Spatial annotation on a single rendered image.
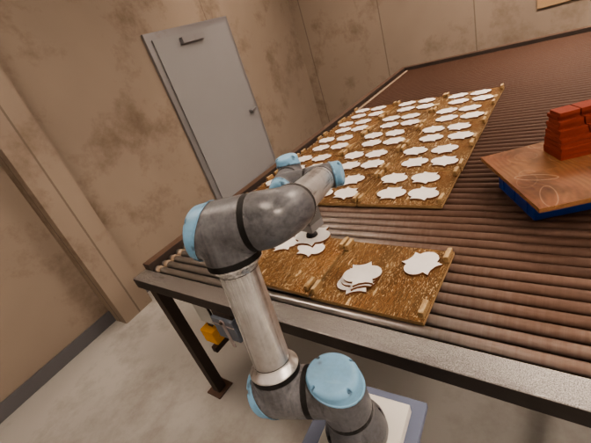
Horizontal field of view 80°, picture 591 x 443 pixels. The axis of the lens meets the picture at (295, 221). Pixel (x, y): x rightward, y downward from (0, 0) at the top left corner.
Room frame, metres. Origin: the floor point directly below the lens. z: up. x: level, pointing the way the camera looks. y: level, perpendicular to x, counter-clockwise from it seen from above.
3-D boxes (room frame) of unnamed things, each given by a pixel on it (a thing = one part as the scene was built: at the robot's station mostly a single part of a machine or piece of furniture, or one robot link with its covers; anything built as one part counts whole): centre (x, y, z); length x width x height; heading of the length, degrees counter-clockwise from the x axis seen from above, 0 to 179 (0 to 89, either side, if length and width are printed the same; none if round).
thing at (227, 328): (1.24, 0.41, 0.77); 0.14 x 0.11 x 0.18; 47
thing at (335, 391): (0.53, 0.04, 1.06); 0.13 x 0.12 x 0.14; 69
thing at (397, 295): (1.01, -0.23, 0.93); 0.41 x 0.35 x 0.02; 46
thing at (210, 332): (1.36, 0.54, 0.74); 0.09 x 0.08 x 0.24; 47
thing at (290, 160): (1.10, -0.04, 1.38); 0.09 x 0.08 x 0.11; 159
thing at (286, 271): (1.31, 0.07, 0.93); 0.41 x 0.35 x 0.02; 44
